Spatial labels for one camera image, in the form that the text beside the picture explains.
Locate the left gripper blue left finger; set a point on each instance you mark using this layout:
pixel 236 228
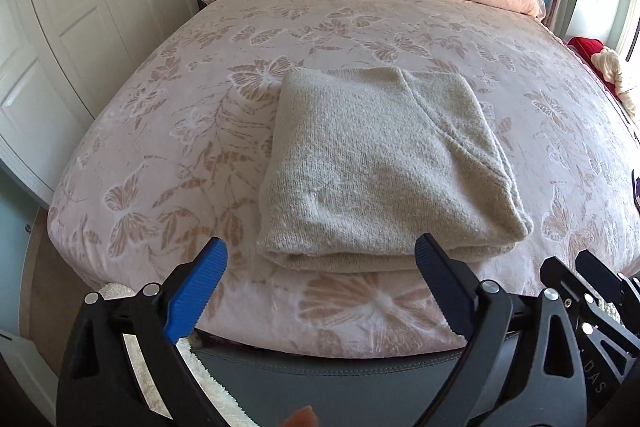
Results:
pixel 189 288

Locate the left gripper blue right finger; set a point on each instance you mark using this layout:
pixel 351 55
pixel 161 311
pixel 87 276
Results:
pixel 452 283

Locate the cream knitted sweater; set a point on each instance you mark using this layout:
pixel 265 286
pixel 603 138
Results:
pixel 366 160

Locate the left hand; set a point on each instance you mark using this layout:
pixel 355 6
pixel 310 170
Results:
pixel 304 417

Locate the white fluffy rug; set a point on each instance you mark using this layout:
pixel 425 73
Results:
pixel 217 394

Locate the red and cream plush toy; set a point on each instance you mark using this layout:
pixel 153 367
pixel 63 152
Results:
pixel 621 79

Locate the white wardrobe with red stickers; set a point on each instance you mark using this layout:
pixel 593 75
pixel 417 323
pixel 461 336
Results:
pixel 62 61

